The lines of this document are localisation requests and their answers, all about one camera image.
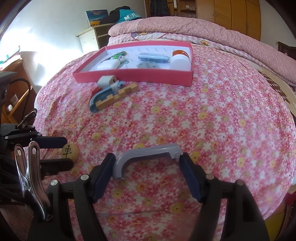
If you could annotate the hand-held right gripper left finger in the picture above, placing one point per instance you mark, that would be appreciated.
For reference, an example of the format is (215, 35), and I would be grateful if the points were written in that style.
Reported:
(103, 178)

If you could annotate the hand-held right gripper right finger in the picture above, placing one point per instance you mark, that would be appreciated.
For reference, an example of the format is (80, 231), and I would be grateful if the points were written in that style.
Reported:
(192, 178)

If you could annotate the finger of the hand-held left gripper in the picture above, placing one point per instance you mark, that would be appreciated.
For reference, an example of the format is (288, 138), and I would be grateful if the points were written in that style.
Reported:
(53, 141)
(57, 165)

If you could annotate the round wooden chess piece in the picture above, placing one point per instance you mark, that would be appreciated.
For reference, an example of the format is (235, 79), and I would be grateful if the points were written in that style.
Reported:
(70, 150)

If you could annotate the white earbuds case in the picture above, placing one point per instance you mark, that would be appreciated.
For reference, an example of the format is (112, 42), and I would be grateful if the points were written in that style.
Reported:
(106, 65)

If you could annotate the pink shallow cardboard box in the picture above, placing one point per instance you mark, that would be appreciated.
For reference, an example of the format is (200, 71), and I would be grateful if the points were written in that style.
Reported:
(138, 76)

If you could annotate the white jar with orange label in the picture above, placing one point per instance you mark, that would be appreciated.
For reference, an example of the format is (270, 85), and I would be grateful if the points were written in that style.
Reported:
(180, 59)

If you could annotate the grey plate with round holes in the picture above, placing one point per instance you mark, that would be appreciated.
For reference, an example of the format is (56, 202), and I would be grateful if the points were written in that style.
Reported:
(148, 65)

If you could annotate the light blue oval case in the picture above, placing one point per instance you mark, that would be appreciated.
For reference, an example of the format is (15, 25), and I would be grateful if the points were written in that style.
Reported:
(153, 57)

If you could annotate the metal spring clamp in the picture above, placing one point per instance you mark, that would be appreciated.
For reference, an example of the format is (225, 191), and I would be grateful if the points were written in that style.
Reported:
(26, 118)
(34, 180)

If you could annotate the wooden side desk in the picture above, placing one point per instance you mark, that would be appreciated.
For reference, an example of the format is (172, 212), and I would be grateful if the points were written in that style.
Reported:
(16, 99)

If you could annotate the pink floral bed sheet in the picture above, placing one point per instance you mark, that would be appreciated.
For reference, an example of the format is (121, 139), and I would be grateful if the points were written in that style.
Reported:
(208, 127)

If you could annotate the blue curved case base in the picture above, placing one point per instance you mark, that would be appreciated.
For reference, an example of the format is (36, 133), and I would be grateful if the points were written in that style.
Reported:
(101, 97)

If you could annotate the white charger cube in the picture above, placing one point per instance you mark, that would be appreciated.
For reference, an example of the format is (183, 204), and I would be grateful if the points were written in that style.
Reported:
(105, 82)

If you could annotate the notched wooden puzzle piece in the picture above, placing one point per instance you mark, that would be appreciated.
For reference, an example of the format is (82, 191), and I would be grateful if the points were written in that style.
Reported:
(120, 93)

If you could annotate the small white and blue clip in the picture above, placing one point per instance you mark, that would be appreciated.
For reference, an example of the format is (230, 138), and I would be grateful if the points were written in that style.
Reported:
(117, 86)

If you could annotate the yellow object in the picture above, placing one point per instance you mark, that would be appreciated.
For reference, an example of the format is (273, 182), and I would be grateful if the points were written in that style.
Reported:
(275, 227)

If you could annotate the white bedside cabinet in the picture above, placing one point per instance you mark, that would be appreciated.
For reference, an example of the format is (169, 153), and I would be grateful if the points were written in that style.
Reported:
(90, 39)

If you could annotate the beige and brown patterned blanket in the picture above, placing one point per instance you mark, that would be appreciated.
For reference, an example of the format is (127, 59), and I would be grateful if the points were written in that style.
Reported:
(277, 88)

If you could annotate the black and teal bag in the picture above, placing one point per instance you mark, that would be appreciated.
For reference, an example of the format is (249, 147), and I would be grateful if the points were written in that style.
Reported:
(122, 15)

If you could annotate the folded pink quilt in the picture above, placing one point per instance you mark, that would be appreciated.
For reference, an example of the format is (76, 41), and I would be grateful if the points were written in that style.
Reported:
(208, 32)

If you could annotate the dark wooden headboard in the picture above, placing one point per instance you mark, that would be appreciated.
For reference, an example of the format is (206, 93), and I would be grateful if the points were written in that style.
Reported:
(288, 51)

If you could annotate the wooden wardrobe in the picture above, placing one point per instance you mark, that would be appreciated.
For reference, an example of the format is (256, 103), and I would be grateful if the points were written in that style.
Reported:
(231, 16)

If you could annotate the wooden corner shelf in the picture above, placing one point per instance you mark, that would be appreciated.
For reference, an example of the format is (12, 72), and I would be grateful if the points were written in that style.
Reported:
(187, 8)

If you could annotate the dark hanging coat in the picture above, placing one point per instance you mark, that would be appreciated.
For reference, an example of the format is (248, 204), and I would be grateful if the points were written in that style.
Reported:
(159, 8)

